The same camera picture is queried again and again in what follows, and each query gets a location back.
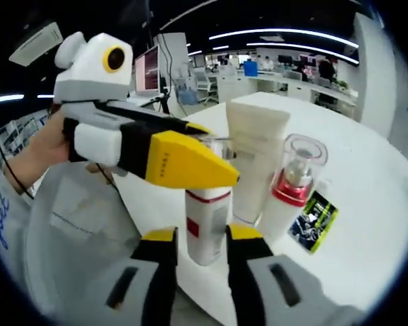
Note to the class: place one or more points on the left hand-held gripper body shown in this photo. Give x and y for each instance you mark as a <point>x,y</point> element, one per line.
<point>92,68</point>

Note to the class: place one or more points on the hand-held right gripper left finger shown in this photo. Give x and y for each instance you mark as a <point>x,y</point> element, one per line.
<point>143,288</point>

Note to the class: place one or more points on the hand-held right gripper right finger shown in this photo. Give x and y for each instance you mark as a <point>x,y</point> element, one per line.
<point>268,288</point>

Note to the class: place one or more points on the cream skincare tube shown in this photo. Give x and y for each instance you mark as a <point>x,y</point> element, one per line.
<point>255,125</point>

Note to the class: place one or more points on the red collar skincare pump bottle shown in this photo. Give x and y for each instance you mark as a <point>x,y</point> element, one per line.
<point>285,210</point>

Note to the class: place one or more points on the black green sachet pack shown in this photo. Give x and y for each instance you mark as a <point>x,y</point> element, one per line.
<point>314,220</point>

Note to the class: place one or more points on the person's left hand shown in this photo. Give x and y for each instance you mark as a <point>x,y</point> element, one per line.
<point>51,139</point>

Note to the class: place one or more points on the black tripod stand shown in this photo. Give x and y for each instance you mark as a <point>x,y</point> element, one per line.
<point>164,96</point>

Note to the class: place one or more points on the pink screen monitor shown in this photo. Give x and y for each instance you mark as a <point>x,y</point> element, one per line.
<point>147,69</point>

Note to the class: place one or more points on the blue water jug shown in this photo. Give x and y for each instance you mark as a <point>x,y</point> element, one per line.
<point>187,95</point>

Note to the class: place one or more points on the ceiling air conditioner unit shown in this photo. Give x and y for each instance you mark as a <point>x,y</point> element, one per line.
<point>35,44</point>

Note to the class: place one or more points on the white office chair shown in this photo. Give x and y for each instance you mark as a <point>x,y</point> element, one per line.
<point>206,85</point>

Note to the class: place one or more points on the blue bin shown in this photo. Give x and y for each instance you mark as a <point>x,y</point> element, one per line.
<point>251,68</point>

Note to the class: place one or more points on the long white counter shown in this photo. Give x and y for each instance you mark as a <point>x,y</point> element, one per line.
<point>292,86</point>

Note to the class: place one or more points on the black desktop monitor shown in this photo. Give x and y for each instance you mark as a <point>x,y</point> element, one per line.
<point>285,59</point>

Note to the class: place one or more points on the white ceiling light strip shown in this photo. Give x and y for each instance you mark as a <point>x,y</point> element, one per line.
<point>292,45</point>
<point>275,30</point>

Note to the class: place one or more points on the small green plant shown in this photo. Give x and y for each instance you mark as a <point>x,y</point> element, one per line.
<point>341,84</point>

